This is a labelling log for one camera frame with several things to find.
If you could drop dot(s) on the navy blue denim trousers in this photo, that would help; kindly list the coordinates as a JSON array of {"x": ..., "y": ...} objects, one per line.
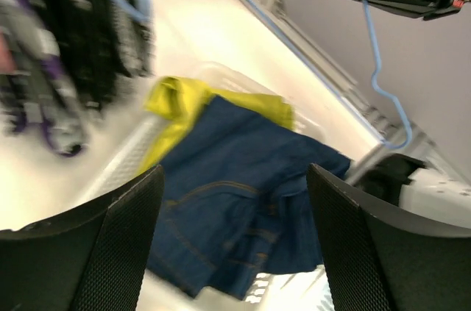
[{"x": 223, "y": 233}]

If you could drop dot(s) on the purple camouflage trousers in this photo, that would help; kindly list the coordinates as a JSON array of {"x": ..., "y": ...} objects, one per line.
[{"x": 35, "y": 88}]

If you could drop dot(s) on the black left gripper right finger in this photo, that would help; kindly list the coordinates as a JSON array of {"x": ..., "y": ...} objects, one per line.
[{"x": 378, "y": 256}]

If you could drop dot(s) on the blue hanger with navy trousers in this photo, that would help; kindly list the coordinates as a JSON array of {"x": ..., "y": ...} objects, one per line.
[{"x": 406, "y": 125}]

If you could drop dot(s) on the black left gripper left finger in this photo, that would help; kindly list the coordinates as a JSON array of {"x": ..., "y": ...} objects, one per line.
[{"x": 91, "y": 257}]

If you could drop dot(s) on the black white patterned trousers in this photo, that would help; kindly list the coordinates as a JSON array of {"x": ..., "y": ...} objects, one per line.
[{"x": 120, "y": 48}]

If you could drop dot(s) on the yellow trousers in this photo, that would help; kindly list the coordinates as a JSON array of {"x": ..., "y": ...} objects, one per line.
[{"x": 181, "y": 101}]

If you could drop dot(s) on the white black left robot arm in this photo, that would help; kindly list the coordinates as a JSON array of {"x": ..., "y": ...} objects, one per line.
[{"x": 37, "y": 184}]

